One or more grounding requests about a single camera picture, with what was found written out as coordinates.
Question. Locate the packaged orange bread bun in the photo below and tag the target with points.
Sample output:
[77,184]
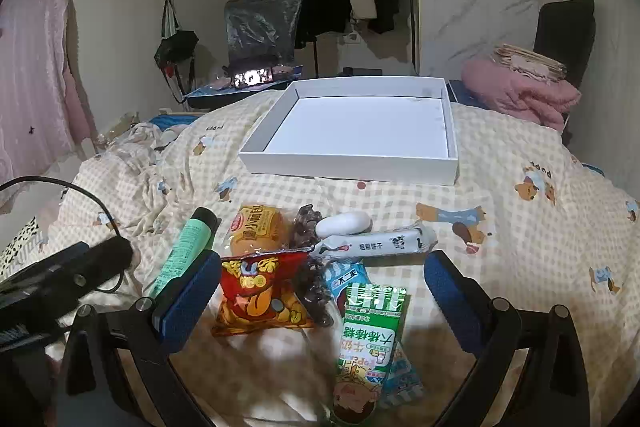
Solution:
[257,227]

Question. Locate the white wall socket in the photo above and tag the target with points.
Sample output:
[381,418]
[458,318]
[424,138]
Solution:
[351,39]

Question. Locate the checkered printed blanket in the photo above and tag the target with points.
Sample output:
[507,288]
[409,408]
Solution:
[525,232]

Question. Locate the red snack bag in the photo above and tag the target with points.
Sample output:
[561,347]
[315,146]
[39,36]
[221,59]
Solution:
[255,297]

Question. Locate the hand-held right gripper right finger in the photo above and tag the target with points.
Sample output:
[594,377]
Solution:
[450,297]

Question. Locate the dark chocolate candy packet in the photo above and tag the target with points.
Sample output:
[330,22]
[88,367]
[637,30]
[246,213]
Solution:
[312,292]

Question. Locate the blue desk mat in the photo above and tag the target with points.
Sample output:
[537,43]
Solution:
[210,93]

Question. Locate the white cardboard box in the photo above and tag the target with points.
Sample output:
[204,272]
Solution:
[350,127]

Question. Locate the pink folded blanket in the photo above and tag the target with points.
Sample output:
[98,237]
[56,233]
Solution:
[515,92]

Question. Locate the black white patterned cloth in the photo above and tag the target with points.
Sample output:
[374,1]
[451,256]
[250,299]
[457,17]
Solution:
[20,239]

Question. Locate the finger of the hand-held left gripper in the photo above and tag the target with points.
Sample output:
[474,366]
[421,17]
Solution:
[107,258]

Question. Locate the black plastic bag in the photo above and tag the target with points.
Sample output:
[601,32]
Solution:
[260,27]

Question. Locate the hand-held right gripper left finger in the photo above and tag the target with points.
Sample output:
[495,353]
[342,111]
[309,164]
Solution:
[187,302]

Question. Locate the black chair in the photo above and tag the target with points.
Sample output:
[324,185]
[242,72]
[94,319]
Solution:
[565,27]

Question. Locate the white biscuit packet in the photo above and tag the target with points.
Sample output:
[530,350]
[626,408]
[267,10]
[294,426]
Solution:
[385,244]

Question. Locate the green tube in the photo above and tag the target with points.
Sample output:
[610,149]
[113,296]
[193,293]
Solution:
[187,237]

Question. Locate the blue candy packet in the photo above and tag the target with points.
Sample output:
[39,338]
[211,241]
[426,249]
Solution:
[345,279]

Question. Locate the beige folded cloth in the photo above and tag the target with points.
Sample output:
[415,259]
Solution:
[530,59]

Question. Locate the white oval case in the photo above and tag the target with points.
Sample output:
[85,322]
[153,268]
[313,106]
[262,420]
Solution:
[342,224]

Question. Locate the black flat box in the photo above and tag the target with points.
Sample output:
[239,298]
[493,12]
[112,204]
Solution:
[362,72]

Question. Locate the black hanging bag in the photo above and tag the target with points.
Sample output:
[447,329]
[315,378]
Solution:
[175,44]

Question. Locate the green candy packet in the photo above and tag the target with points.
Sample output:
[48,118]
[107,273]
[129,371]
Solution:
[370,342]

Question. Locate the pink curtain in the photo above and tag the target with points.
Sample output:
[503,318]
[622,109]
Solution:
[30,82]

